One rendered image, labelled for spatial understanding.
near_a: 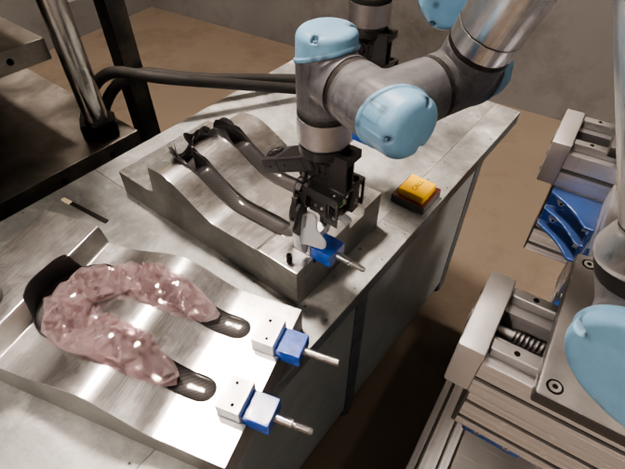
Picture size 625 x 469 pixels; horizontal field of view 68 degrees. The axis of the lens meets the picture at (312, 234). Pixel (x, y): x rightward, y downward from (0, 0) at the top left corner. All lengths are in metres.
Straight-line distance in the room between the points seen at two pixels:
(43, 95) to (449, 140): 1.18
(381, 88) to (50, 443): 0.66
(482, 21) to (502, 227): 1.79
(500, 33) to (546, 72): 2.52
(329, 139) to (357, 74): 0.11
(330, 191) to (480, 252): 1.51
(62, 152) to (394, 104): 1.02
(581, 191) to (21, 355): 0.99
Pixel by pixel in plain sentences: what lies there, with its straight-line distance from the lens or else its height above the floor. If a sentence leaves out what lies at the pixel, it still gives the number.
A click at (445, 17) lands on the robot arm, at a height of 1.23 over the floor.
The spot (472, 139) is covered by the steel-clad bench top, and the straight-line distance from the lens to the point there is 1.28.
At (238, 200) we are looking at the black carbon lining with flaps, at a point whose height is 0.88.
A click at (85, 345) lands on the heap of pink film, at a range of 0.73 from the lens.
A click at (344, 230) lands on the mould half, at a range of 0.84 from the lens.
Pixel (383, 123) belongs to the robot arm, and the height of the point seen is 1.23.
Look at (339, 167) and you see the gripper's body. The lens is 0.63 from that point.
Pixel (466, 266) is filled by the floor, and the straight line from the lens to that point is 2.04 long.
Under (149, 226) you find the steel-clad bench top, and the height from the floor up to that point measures 0.80.
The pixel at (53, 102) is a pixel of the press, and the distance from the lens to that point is 1.58.
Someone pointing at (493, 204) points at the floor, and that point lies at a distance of 2.37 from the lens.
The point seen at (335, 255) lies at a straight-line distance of 0.77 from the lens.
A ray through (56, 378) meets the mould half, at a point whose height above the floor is 0.89.
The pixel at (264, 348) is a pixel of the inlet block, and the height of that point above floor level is 0.87.
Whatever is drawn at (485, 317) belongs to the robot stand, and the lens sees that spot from 0.62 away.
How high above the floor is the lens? 1.48
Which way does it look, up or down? 46 degrees down
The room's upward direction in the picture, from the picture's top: straight up
